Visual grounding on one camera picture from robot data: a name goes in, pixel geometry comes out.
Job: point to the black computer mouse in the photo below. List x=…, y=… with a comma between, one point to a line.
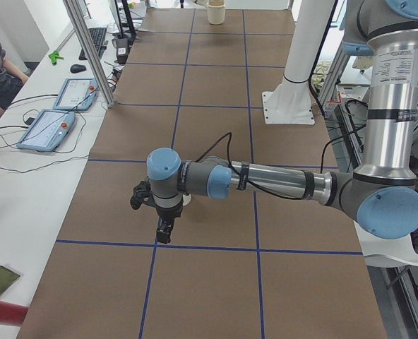
x=77, y=68

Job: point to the red cylinder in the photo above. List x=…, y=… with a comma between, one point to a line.
x=12, y=314

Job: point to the white plastic chair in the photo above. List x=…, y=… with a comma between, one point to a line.
x=386, y=253

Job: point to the white plastic mug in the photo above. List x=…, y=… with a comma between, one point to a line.
x=186, y=199

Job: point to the green plastic clamp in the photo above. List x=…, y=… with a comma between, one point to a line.
x=54, y=57

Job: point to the aluminium frame post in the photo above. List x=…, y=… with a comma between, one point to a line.
x=78, y=22

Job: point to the grey teach pendant tablet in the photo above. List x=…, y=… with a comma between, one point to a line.
x=47, y=131

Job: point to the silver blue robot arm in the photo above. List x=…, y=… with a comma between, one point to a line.
x=379, y=194

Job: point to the black keyboard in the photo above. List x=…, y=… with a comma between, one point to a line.
x=98, y=36

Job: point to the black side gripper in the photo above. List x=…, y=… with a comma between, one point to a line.
x=168, y=213

